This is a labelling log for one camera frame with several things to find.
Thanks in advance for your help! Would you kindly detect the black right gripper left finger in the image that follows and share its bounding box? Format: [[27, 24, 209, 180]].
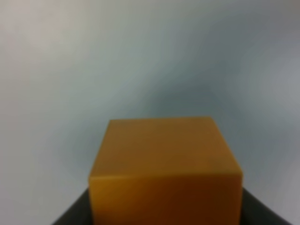
[[53, 189, 93, 225]]

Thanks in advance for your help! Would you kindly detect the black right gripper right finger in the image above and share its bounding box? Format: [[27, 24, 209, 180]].
[[240, 188, 291, 225]]

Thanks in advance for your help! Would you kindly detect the orange cube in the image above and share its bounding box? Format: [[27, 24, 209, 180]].
[[89, 117, 243, 225]]

